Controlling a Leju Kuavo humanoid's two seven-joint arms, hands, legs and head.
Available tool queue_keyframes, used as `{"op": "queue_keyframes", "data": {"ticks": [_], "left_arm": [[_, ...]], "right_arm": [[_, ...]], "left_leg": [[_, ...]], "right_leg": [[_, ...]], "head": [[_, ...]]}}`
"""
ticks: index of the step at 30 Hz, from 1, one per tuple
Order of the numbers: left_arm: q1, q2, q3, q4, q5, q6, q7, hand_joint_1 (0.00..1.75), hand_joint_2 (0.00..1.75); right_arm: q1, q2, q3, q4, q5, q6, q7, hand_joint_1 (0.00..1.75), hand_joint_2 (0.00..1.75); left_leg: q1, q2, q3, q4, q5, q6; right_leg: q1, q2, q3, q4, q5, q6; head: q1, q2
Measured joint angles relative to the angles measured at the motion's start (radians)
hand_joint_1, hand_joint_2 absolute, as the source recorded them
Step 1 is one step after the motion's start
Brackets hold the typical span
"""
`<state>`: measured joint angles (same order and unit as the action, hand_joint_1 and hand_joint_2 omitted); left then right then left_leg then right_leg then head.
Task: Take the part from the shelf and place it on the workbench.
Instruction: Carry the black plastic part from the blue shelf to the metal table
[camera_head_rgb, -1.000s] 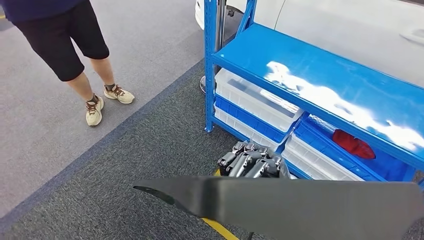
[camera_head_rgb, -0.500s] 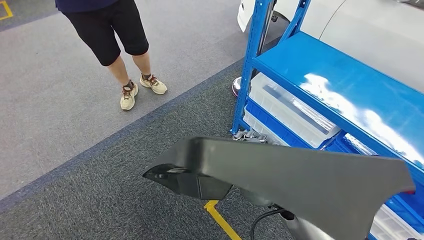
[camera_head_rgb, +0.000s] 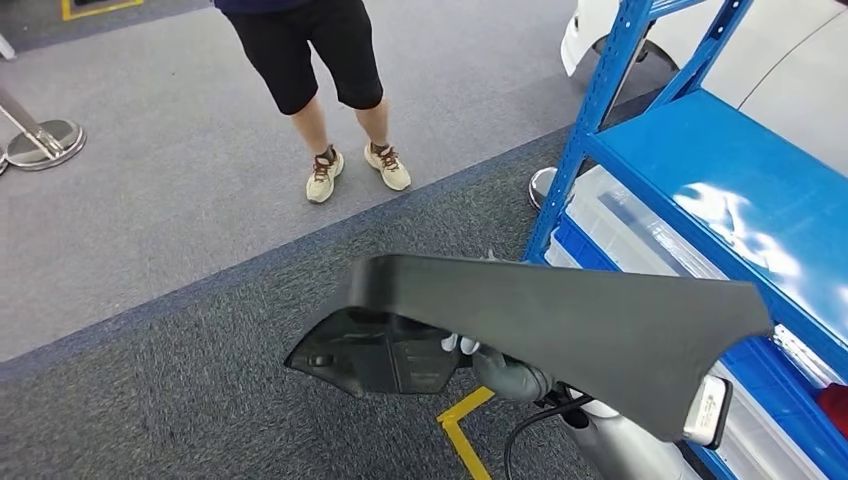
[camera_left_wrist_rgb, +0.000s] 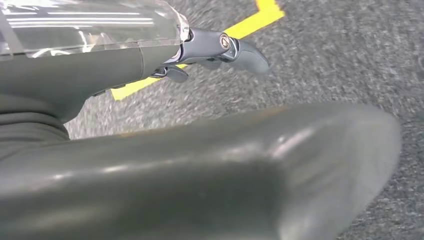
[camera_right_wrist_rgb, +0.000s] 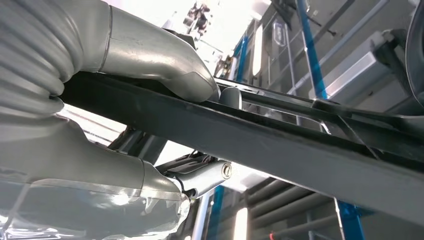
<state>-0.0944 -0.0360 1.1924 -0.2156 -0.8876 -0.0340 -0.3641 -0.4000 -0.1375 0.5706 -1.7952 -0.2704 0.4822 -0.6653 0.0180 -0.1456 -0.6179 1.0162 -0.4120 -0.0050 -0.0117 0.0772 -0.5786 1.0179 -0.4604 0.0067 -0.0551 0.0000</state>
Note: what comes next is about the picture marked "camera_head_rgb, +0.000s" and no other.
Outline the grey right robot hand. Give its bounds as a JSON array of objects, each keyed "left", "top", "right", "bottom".
[{"left": 441, "top": 333, "right": 555, "bottom": 404}]

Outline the black plastic car trim part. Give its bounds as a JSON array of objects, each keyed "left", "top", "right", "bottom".
[{"left": 284, "top": 254, "right": 775, "bottom": 444}]

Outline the blue metal shelf rack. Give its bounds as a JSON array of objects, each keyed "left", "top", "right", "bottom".
[{"left": 523, "top": 0, "right": 848, "bottom": 480}]

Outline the storage bin with blue lid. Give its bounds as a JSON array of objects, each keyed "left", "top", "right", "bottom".
[{"left": 543, "top": 218, "right": 664, "bottom": 274}]

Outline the red object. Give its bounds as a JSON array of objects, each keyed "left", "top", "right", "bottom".
[{"left": 816, "top": 382, "right": 848, "bottom": 440}]

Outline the person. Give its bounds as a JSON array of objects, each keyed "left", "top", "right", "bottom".
[{"left": 213, "top": 0, "right": 413, "bottom": 205}]

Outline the white car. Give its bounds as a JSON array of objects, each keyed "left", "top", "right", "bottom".
[{"left": 559, "top": 0, "right": 848, "bottom": 180}]

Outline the yellow floor tape square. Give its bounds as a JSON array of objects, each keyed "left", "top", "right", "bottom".
[{"left": 61, "top": 0, "right": 145, "bottom": 22}]

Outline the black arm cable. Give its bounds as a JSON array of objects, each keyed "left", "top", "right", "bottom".
[{"left": 503, "top": 396, "right": 594, "bottom": 480}]

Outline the silver stanchion post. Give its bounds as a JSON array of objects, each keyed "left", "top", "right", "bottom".
[
  {"left": 0, "top": 84, "right": 87, "bottom": 174},
  {"left": 527, "top": 166, "right": 559, "bottom": 212}
]

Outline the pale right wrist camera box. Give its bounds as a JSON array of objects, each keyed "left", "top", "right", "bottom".
[{"left": 682, "top": 375, "right": 735, "bottom": 452}]

